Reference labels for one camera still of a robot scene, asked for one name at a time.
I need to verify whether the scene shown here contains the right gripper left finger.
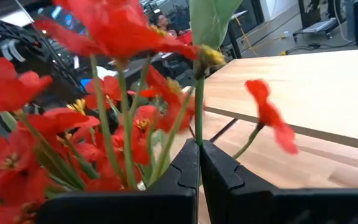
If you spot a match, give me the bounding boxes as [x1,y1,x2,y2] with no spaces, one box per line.
[37,138,200,224]

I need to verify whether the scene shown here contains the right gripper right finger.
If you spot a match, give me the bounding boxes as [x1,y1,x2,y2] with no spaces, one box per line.
[201,139,358,224]

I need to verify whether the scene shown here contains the green grass stalk bunch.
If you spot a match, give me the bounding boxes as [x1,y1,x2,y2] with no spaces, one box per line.
[188,0,300,159]

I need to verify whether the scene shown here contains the red artificial flower bunch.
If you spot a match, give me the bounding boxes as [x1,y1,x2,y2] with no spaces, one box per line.
[0,0,204,224]

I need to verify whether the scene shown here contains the wooden shelf black legs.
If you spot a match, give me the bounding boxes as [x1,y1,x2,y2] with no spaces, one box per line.
[202,47,358,153]

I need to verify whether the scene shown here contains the person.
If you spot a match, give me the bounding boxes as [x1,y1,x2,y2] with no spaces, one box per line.
[152,12,180,37]

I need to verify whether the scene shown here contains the low grey wheeled platform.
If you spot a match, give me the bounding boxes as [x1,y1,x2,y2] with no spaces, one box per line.
[292,17,338,40]

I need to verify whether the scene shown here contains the lit computer monitor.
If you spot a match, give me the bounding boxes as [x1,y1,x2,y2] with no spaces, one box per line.
[50,4,88,35]

